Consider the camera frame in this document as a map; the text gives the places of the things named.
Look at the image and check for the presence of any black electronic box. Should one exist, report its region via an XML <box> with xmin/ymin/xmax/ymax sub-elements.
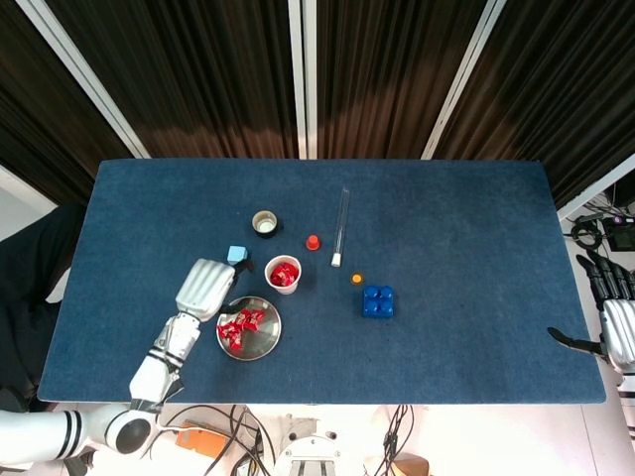
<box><xmin>600</xmin><ymin>213</ymin><xmax>635</xmax><ymax>252</ymax></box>

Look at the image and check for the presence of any dark brown curtain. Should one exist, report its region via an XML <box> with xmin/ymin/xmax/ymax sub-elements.
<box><xmin>316</xmin><ymin>0</ymin><xmax>490</xmax><ymax>160</ymax></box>
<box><xmin>47</xmin><ymin>0</ymin><xmax>299</xmax><ymax>160</ymax></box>
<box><xmin>436</xmin><ymin>0</ymin><xmax>635</xmax><ymax>209</ymax></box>
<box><xmin>0</xmin><ymin>0</ymin><xmax>136</xmax><ymax>205</ymax></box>

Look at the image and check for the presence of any orange box device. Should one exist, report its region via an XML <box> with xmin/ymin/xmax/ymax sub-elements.
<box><xmin>176</xmin><ymin>419</ymin><xmax>232</xmax><ymax>460</ymax></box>

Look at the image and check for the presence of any glass test tube white stopper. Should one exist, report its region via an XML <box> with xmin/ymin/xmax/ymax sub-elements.
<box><xmin>330</xmin><ymin>185</ymin><xmax>351</xmax><ymax>269</ymax></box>

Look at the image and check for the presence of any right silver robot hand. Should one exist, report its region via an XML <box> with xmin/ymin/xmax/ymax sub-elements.
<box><xmin>547</xmin><ymin>249</ymin><xmax>635</xmax><ymax>373</ymax></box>

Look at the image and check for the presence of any white paper cup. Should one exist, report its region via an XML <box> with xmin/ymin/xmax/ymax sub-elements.
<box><xmin>263</xmin><ymin>254</ymin><xmax>303</xmax><ymax>296</ymax></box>

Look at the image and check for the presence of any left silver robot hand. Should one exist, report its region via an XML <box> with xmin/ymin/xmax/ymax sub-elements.
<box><xmin>175</xmin><ymin>258</ymin><xmax>255</xmax><ymax>322</ymax></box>

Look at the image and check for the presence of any black coiled cable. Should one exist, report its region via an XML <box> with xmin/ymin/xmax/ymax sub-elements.
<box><xmin>569</xmin><ymin>217</ymin><xmax>604</xmax><ymax>250</ymax></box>

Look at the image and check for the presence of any metal plate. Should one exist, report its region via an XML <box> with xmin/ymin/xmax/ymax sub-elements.
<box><xmin>216</xmin><ymin>296</ymin><xmax>283</xmax><ymax>362</ymax></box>

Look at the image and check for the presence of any black fabric bundle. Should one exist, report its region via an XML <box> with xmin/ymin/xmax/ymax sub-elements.
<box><xmin>0</xmin><ymin>200</ymin><xmax>89</xmax><ymax>413</ymax></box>

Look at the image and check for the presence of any blue felt table cover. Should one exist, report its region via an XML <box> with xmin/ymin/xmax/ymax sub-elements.
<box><xmin>37</xmin><ymin>158</ymin><xmax>607</xmax><ymax>406</ymax></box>

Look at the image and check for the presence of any blue building block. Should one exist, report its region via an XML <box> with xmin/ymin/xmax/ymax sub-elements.
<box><xmin>360</xmin><ymin>284</ymin><xmax>398</xmax><ymax>319</ymax></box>

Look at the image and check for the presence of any white frame post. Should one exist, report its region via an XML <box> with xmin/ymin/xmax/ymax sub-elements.
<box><xmin>16</xmin><ymin>0</ymin><xmax>152</xmax><ymax>160</ymax></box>
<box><xmin>421</xmin><ymin>0</ymin><xmax>509</xmax><ymax>161</ymax></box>
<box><xmin>288</xmin><ymin>0</ymin><xmax>318</xmax><ymax>160</ymax></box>
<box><xmin>556</xmin><ymin>152</ymin><xmax>635</xmax><ymax>222</ymax></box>

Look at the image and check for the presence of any black cable bundle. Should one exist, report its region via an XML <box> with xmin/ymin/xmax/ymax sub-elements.
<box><xmin>374</xmin><ymin>404</ymin><xmax>416</xmax><ymax>476</ymax></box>
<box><xmin>141</xmin><ymin>404</ymin><xmax>278</xmax><ymax>476</ymax></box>

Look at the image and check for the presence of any brown cardboard piece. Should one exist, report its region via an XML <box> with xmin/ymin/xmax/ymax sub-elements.
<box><xmin>363</xmin><ymin>453</ymin><xmax>431</xmax><ymax>476</ymax></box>

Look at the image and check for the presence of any white robot torso base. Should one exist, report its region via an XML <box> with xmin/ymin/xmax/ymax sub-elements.
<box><xmin>271</xmin><ymin>414</ymin><xmax>344</xmax><ymax>476</ymax></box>

